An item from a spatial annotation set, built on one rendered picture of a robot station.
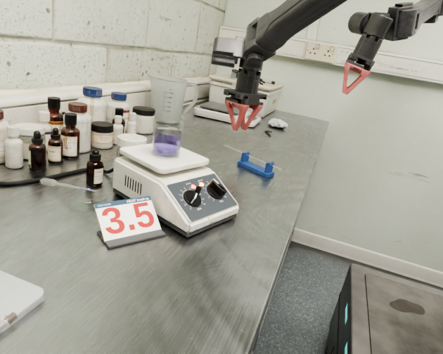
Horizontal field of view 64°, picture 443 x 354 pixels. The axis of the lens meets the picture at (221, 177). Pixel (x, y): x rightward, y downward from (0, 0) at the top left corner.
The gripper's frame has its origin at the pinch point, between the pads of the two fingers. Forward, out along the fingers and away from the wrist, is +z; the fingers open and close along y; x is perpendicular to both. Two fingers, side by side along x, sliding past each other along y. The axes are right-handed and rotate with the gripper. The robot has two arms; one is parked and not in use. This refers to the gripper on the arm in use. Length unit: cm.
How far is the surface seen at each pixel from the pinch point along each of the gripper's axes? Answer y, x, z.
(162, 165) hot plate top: 36.4, 15.7, 0.6
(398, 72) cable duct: -114, -4, -21
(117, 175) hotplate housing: 39.1, 7.0, 5.4
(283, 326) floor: -41, 8, 84
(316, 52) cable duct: -96, -39, -24
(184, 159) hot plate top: 30.6, 14.4, 0.6
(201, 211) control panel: 33.9, 23.6, 6.0
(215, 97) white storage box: -51, -61, 4
